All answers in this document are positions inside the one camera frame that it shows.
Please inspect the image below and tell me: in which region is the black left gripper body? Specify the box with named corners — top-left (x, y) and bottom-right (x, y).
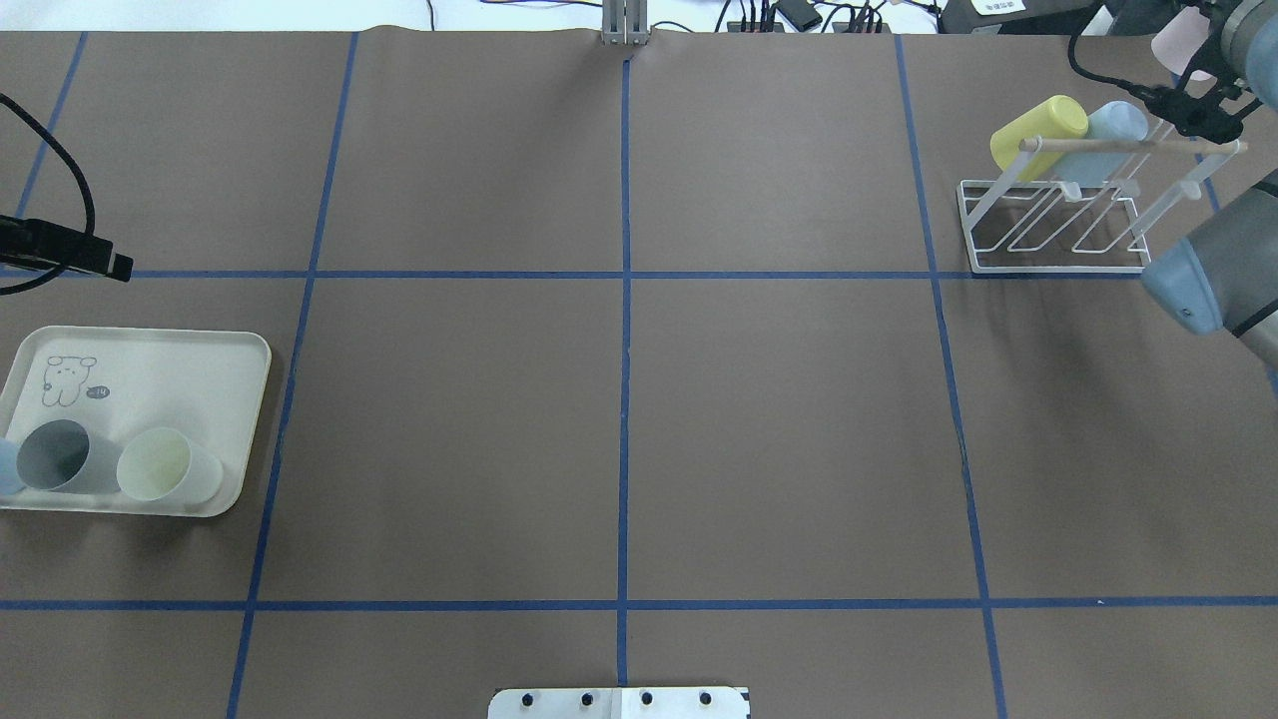
top-left (1, 217), bottom-right (134, 284)

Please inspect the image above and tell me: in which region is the light blue cup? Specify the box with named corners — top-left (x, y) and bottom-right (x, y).
top-left (1051, 101), bottom-right (1149, 188)

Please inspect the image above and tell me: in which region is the pink cup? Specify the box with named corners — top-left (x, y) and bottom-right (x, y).
top-left (1150, 8), bottom-right (1219, 82)

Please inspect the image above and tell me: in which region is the yellow cup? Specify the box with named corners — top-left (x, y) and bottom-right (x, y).
top-left (989, 95), bottom-right (1089, 170)

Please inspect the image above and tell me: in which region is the grey cup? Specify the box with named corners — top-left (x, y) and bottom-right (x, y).
top-left (15, 419), bottom-right (121, 496)

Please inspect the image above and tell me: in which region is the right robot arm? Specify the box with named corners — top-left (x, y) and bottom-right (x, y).
top-left (1143, 1), bottom-right (1277, 367)

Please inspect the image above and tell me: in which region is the pale green cup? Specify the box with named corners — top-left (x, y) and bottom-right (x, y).
top-left (116, 427), bottom-right (222, 504)

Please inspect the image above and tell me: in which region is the cream plastic tray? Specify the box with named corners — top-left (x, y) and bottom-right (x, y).
top-left (3, 324), bottom-right (273, 518)

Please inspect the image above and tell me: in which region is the black braided right cable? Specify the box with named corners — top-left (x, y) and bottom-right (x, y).
top-left (1066, 0), bottom-right (1180, 101)

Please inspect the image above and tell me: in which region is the black braided cable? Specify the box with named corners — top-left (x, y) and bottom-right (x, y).
top-left (1066, 0), bottom-right (1180, 101)
top-left (0, 95), bottom-right (97, 295)

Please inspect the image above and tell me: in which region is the black braided left cable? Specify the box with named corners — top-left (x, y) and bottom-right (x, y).
top-left (0, 95), bottom-right (97, 295)

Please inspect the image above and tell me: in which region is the white wire cup rack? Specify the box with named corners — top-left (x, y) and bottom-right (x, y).
top-left (956, 111), bottom-right (1249, 275)

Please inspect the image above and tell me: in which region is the aluminium frame post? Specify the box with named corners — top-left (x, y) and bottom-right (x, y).
top-left (599, 0), bottom-right (651, 46)

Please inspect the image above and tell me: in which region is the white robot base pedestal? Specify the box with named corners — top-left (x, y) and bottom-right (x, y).
top-left (487, 685), bottom-right (751, 718)

